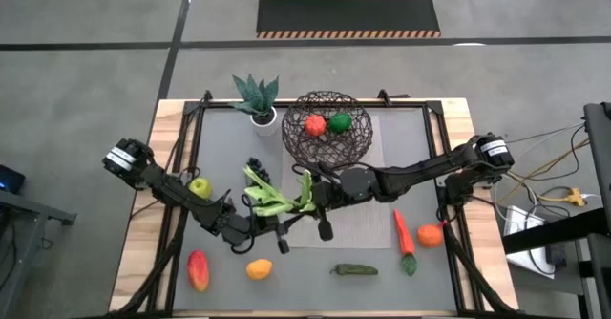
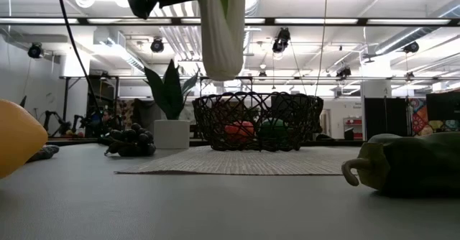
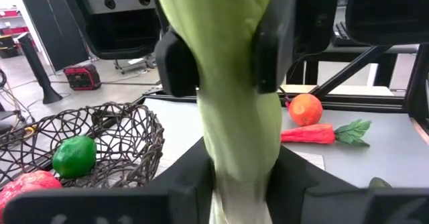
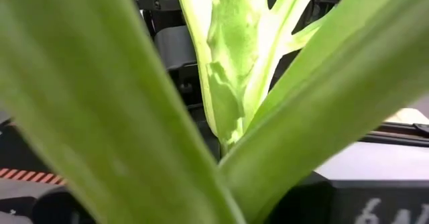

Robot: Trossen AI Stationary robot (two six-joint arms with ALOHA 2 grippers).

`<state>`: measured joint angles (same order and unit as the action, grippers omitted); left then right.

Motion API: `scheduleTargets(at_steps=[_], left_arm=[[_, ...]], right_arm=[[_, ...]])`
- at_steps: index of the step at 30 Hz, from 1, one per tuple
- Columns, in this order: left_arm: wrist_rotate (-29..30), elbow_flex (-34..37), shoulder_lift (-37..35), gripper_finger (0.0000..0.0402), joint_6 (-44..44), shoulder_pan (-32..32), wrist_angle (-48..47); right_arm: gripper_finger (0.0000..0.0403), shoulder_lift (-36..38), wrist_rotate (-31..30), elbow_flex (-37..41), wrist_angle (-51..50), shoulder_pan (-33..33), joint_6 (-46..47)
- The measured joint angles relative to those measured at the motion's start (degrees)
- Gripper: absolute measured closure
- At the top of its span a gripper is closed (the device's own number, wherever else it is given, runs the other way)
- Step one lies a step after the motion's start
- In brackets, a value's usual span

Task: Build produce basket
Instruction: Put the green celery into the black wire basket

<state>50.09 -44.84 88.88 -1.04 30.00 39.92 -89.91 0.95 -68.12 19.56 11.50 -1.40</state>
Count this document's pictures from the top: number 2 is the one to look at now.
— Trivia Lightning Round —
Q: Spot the black partition panel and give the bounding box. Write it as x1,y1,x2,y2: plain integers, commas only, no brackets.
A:
363,96,410,137

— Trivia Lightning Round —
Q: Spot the yellow lemon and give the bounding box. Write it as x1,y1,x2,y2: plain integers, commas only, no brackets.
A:
0,98,49,180

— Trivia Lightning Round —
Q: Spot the snake plant in white pot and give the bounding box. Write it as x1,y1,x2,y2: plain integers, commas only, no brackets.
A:
143,58,201,150

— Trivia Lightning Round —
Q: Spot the black wire basket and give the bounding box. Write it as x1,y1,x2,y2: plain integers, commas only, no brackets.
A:
192,91,324,153

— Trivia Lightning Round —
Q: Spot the pale green celery bunch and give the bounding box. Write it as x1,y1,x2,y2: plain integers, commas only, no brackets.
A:
195,0,249,82

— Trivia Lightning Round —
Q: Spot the grey woven placemat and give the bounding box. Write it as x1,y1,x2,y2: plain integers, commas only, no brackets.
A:
114,145,360,177

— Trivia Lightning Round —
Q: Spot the person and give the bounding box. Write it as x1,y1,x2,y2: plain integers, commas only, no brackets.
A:
91,109,114,135

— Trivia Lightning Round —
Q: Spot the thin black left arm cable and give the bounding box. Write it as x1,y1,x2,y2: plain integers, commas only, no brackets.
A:
50,0,100,129

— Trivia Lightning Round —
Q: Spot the black monitor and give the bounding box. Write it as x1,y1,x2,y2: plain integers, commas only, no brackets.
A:
425,91,460,121

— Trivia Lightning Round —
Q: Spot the black overhead beam with lights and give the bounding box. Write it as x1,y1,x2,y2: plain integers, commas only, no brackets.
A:
0,16,460,27

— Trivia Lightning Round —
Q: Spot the black ceiling spotlight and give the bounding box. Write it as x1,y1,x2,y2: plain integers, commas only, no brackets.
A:
335,65,353,79
402,40,420,55
271,27,292,54
149,38,165,53
27,42,45,60

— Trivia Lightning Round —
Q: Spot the black background frame stand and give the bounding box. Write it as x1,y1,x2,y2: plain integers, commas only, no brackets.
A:
59,74,120,133

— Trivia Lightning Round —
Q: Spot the red and white shelf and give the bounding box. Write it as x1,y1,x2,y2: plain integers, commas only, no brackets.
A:
343,116,363,140

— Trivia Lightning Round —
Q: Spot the dark green lime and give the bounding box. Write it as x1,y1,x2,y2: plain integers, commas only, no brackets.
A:
259,118,290,147

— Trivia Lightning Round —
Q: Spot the green pepper with stem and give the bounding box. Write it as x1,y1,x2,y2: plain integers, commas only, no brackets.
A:
341,131,460,199

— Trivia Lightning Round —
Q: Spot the dark purple grape bunch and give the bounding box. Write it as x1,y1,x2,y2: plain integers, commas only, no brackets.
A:
98,122,157,158

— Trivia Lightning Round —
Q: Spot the small grey lumpy object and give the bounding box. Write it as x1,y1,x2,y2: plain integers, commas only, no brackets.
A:
27,144,60,163

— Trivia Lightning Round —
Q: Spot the red tomato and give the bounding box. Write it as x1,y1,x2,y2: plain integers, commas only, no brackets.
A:
224,120,255,144

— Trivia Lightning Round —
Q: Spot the colourful patterned panel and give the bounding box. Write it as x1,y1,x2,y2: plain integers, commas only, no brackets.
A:
408,98,460,137

